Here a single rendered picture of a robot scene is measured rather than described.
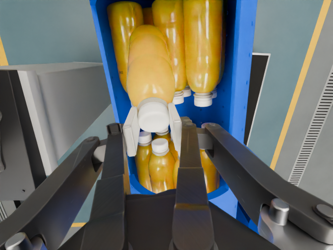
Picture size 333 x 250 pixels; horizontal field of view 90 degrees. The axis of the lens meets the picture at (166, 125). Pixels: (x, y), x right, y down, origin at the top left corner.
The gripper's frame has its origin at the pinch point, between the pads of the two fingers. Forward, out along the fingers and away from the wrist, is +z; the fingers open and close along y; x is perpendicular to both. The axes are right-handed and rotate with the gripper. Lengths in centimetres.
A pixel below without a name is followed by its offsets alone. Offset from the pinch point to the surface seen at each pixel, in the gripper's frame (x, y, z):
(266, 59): 0, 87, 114
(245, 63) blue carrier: 5.0, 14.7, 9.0
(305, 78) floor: -20, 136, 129
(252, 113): -44, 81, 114
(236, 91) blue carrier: 1.1, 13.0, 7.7
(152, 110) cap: 1.4, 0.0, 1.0
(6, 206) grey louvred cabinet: -108, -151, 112
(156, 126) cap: -1.0, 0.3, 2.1
